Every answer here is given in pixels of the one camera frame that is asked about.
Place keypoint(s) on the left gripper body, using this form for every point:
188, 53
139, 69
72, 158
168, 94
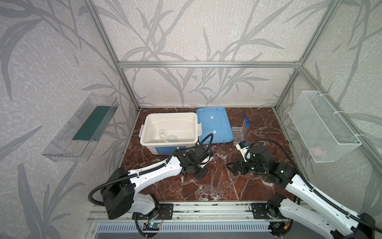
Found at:
196, 166

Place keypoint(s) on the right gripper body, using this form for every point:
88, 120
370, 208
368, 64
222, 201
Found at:
242, 166

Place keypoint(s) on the clear glass flask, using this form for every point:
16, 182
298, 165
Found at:
171, 138

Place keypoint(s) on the clear test tube rack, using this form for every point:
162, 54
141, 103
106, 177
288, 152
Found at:
238, 134

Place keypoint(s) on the white plastic storage bin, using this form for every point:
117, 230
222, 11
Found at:
184, 125

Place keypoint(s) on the blue capped test tube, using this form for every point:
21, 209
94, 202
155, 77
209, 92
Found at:
246, 119
247, 126

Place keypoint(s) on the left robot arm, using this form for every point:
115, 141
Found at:
122, 191

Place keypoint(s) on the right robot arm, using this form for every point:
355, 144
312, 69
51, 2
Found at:
327, 217

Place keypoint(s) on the blue plastic bin lid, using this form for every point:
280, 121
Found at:
215, 121

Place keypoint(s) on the pink object in basket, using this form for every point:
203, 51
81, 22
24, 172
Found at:
316, 151

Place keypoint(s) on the green circuit board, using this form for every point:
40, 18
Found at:
151, 226

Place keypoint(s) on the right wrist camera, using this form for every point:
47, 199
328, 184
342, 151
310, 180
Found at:
243, 147

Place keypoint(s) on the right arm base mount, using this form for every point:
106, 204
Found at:
262, 211

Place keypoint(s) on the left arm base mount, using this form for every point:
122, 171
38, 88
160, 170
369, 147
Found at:
162, 212

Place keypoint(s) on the white wire mesh basket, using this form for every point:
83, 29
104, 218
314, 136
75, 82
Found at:
319, 124

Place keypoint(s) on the clear acrylic wall shelf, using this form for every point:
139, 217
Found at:
78, 138

